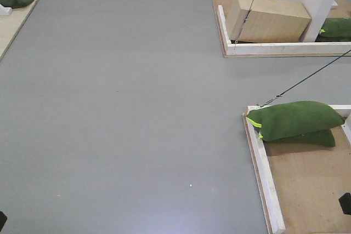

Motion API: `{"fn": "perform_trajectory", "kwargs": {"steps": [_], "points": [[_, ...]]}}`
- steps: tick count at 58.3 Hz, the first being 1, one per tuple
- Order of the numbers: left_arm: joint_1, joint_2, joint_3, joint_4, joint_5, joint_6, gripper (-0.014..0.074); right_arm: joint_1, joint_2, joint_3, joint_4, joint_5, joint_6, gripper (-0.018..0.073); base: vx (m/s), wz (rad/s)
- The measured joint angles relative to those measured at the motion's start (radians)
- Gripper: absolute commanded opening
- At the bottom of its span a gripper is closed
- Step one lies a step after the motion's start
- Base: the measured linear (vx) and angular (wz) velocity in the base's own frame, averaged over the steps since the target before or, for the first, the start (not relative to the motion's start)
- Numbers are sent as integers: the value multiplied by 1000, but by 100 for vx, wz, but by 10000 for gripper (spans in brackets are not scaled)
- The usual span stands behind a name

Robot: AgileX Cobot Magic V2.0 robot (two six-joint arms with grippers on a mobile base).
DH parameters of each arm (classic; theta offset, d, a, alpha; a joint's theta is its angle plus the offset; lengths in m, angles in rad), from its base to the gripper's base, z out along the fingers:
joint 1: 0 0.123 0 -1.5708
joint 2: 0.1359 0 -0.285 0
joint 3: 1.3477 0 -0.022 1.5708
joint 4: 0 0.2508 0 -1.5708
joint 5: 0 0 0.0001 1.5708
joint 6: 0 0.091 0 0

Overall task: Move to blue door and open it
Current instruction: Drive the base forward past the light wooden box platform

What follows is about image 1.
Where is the white bracket left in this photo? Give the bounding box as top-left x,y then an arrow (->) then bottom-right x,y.
0,4 -> 13,16

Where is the plywood platform upper right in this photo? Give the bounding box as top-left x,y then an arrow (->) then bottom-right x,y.
212,0 -> 350,58

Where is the black tension cable upper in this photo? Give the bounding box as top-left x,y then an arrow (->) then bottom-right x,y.
233,0 -> 266,50

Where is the black robot part right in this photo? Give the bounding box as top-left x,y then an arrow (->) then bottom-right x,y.
338,192 -> 351,215

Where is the black tension cable long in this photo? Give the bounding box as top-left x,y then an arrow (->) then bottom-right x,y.
257,50 -> 350,108

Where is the upper green sandbag near right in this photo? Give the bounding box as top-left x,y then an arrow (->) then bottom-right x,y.
246,101 -> 345,141

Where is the green sandbag far right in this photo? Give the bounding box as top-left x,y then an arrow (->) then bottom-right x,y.
315,18 -> 350,42

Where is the wooden box block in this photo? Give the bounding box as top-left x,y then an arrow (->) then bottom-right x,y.
225,0 -> 311,43

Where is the lower green sandbag near right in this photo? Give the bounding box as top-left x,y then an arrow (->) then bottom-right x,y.
270,129 -> 336,147

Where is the plywood platform left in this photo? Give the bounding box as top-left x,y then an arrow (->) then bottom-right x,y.
1,0 -> 39,60

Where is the green sandbag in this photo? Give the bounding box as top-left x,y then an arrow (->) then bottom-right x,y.
315,18 -> 350,42
246,101 -> 345,141
270,129 -> 336,147

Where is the plywood platform lower right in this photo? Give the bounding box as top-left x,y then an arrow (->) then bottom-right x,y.
244,105 -> 350,233

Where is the black robot part left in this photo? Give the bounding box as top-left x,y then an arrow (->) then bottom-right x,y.
0,211 -> 8,231

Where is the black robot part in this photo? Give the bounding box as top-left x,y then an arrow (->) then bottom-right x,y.
0,211 -> 8,231
338,192 -> 351,215

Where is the plywood platform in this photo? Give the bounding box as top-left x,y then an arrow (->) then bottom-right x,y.
1,0 -> 39,60
244,105 -> 350,233
212,0 -> 350,58

